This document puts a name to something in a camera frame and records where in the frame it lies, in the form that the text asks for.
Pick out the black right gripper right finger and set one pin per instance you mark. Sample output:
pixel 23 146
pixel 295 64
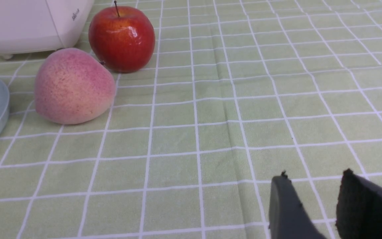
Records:
pixel 359 208

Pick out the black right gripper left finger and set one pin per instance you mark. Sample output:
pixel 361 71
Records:
pixel 287 216

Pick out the green checkered tablecloth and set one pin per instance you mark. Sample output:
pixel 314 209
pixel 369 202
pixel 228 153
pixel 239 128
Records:
pixel 237 91

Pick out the red apple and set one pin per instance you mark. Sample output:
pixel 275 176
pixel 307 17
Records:
pixel 122 37

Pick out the pink peach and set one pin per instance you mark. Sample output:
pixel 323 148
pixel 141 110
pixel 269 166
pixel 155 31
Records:
pixel 71 87

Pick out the white two-slot toaster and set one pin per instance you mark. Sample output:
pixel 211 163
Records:
pixel 28 26

